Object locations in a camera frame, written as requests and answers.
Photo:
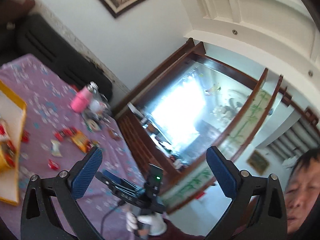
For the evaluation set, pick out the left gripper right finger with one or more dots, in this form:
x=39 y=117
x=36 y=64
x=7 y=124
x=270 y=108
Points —
x=257 y=209

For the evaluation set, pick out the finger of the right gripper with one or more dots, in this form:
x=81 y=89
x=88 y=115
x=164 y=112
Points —
x=127 y=184
x=107 y=181

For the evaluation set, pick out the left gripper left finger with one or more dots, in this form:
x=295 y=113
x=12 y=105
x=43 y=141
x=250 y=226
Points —
x=39 y=219

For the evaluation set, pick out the white gloved right hand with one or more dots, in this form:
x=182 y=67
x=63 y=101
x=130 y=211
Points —
x=156 y=223

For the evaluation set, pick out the yellow snack bag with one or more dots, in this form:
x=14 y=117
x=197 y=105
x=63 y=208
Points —
x=81 y=141

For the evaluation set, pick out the small brown box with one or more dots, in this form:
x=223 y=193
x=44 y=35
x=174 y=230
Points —
x=113 y=134

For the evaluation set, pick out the person face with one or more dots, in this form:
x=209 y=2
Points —
x=302 y=190

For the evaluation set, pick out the red black candy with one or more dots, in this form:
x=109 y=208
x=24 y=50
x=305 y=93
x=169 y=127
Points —
x=53 y=165
x=65 y=133

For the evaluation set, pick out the purple floral tablecloth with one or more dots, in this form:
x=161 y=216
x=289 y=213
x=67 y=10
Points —
x=48 y=101

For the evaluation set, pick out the white cup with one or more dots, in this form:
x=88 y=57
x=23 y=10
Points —
x=96 y=106

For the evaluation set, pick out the pink sleeved water bottle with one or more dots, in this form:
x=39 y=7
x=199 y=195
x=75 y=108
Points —
x=84 y=97

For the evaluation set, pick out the yellow cardboard tray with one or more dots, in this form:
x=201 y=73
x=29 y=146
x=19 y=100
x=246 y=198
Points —
x=13 y=116

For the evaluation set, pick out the black leather sofa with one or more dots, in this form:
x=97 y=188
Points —
x=33 y=35

